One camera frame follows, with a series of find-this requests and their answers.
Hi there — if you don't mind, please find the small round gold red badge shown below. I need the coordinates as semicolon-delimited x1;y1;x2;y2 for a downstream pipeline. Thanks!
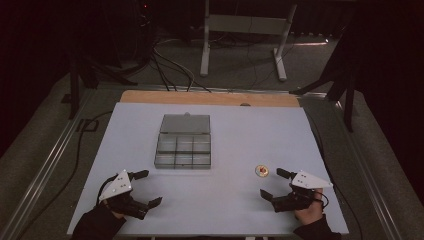
254;164;270;178

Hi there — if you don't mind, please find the hand-held gripper black cable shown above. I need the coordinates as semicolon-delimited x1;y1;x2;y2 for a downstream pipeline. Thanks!
95;173;120;206
314;184;366;240

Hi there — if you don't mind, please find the right hand-held gripper black cable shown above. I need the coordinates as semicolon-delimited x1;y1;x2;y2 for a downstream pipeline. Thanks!
314;184;366;240

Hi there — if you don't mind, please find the black tripod stand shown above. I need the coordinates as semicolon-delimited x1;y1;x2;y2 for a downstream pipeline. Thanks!
289;29;356;133
61;49;139;120

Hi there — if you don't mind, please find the person's right hand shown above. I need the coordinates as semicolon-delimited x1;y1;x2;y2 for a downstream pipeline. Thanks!
293;188;326;226

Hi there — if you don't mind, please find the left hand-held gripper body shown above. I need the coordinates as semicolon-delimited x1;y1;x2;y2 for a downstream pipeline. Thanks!
98;169;150;221

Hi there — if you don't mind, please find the white metal stand frame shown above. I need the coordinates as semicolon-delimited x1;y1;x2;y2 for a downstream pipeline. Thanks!
199;0;298;83

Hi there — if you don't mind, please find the white table mat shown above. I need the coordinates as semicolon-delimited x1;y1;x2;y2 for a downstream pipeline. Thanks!
66;101;350;238

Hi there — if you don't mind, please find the clear plastic compartment box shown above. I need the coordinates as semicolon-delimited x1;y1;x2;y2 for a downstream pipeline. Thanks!
153;112;212;170

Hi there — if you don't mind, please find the grey floor cable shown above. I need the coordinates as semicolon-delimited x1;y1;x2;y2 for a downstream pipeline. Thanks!
152;38;196;93

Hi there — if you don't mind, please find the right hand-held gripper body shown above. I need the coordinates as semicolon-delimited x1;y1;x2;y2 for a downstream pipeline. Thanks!
270;170;334;214

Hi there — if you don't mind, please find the person's left hand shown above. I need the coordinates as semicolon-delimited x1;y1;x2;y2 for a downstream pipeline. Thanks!
103;200;128;221

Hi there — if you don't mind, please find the aluminium floor rail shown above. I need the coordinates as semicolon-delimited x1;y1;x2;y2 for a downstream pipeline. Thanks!
333;99;406;240
0;88;96;240

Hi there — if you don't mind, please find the left hand-held gripper black cable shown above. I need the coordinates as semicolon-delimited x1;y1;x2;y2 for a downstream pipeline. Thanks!
95;173;120;206

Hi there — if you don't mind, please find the long black floor cable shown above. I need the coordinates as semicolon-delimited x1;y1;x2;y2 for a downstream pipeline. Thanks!
16;109;114;240

